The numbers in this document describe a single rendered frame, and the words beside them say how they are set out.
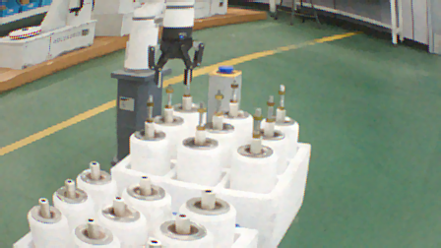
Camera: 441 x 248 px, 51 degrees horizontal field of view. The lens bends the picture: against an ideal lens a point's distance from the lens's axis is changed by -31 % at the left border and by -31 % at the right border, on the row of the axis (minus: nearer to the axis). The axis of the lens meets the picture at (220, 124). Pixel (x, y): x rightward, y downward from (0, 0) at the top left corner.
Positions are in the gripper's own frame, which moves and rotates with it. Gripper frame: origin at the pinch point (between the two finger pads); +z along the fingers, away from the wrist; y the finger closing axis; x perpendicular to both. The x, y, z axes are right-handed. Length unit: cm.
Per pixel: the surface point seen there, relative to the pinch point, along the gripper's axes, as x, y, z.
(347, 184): 0, 58, 35
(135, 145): -11.6, -12.3, 10.9
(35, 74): 184, -33, 34
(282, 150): -20.0, 18.9, 11.5
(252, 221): -32.5, 7.2, 22.6
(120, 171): -12.3, -16.6, 16.9
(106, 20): 268, 33, 17
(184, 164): -19.3, -3.2, 13.0
